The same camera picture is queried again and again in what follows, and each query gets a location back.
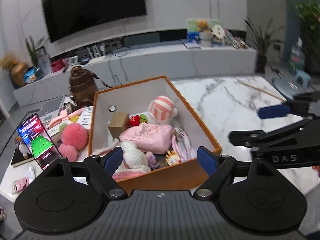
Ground crochet bunny doll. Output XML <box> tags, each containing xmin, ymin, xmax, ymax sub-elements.
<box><xmin>91</xmin><ymin>138</ymin><xmax>161</xmax><ymax>183</ymax></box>

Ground orange crochet fruit charm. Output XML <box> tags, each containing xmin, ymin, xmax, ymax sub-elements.
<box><xmin>129</xmin><ymin>114</ymin><xmax>148</xmax><ymax>127</ymax></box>

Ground pink mini backpack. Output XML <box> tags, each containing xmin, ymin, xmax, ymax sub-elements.
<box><xmin>119</xmin><ymin>122</ymin><xmax>172</xmax><ymax>154</ymax></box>

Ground panda plush pink striped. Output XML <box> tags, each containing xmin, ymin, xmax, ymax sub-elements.
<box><xmin>147</xmin><ymin>95</ymin><xmax>178</xmax><ymax>125</ymax></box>

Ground grey round stool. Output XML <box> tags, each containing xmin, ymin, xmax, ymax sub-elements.
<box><xmin>272</xmin><ymin>77</ymin><xmax>315</xmax><ymax>100</ymax></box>

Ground cartoon figurine charm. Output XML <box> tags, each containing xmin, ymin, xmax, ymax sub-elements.
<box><xmin>165</xmin><ymin>150</ymin><xmax>181</xmax><ymax>166</ymax></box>

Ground wooden stick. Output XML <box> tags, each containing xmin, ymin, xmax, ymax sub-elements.
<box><xmin>237</xmin><ymin>79</ymin><xmax>285</xmax><ymax>102</ymax></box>

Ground small blue plastic stool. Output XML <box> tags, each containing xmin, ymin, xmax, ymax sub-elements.
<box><xmin>295</xmin><ymin>69</ymin><xmax>311</xmax><ymax>88</ymax></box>

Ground pink fluffy plush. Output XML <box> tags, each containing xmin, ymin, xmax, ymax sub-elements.
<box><xmin>58</xmin><ymin>122</ymin><xmax>88</xmax><ymax>163</ymax></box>

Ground large orange storage box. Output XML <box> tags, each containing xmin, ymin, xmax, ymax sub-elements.
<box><xmin>88</xmin><ymin>76</ymin><xmax>221</xmax><ymax>192</ymax></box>

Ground water jug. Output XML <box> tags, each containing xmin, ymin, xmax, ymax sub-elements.
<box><xmin>289</xmin><ymin>37</ymin><xmax>305</xmax><ymax>74</ymax></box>

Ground potted green plant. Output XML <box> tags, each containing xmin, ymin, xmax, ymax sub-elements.
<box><xmin>243</xmin><ymin>17</ymin><xmax>285</xmax><ymax>74</ymax></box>

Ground smartphone with lit screen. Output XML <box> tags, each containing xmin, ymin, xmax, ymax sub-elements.
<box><xmin>17</xmin><ymin>114</ymin><xmax>61</xmax><ymax>170</ymax></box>

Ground white marble tv cabinet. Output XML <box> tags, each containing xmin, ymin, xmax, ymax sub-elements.
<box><xmin>13</xmin><ymin>44</ymin><xmax>257</xmax><ymax>106</ymax></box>

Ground round paper fan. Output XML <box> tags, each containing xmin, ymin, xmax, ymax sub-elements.
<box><xmin>212</xmin><ymin>24</ymin><xmax>225</xmax><ymax>40</ymax></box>

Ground climbing ivy plant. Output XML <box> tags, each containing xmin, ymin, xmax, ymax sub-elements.
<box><xmin>283</xmin><ymin>0</ymin><xmax>319</xmax><ymax>61</ymax></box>

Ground teddy bear in pot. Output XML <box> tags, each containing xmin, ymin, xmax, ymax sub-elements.
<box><xmin>196</xmin><ymin>20</ymin><xmax>213</xmax><ymax>47</ymax></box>

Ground white wifi router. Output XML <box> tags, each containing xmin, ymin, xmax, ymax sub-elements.
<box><xmin>87</xmin><ymin>45</ymin><xmax>106</xmax><ymax>64</ymax></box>

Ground green landscape painting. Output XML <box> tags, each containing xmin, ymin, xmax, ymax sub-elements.
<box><xmin>187</xmin><ymin>18</ymin><xmax>221</xmax><ymax>43</ymax></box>

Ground gold vase dried flowers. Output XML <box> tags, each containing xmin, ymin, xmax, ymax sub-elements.
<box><xmin>1</xmin><ymin>53</ymin><xmax>29</xmax><ymax>88</ymax></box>

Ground black television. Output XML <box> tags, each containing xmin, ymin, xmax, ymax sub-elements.
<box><xmin>41</xmin><ymin>0</ymin><xmax>147</xmax><ymax>42</ymax></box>

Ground pink bunny keychain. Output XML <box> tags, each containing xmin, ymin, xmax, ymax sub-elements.
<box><xmin>171</xmin><ymin>128</ymin><xmax>196</xmax><ymax>162</ymax></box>

